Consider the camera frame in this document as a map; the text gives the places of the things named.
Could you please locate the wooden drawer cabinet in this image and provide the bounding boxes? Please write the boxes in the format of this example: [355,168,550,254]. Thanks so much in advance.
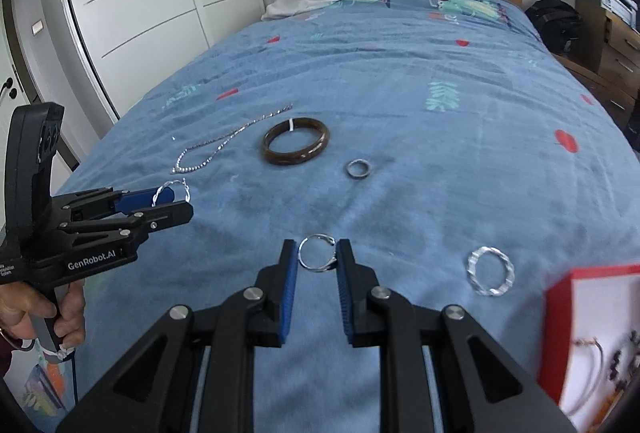
[556,0,639,130]

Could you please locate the silver pearl necklace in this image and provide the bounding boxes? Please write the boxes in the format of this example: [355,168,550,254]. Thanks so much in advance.
[169,102,294,175]

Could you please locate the black backpack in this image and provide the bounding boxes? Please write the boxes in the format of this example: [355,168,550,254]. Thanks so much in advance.
[525,0,585,55]

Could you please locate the blue patterned bedspread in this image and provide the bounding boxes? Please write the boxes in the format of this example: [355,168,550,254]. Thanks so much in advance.
[8,0,640,433]

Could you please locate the twisted silver bangle on bed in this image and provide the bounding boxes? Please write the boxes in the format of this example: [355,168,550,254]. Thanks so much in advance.
[465,245,515,297]

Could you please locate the small silver ring bangle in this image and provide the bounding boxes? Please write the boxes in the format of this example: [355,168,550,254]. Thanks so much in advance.
[345,158,372,179]

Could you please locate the twisted silver bangle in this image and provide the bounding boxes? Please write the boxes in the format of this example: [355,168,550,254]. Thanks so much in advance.
[465,245,515,297]
[151,178,191,208]

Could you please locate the brown jade bangle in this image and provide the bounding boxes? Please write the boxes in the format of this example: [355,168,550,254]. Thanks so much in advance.
[262,118,330,166]

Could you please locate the red jewelry box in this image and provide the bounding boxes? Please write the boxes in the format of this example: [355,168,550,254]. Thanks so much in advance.
[538,264,639,432]

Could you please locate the white wardrobe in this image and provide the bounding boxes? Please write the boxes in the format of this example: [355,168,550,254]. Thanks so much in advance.
[13,0,264,159]

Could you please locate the person's left hand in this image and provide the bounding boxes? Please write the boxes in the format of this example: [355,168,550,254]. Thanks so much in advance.
[1,280,86,347]

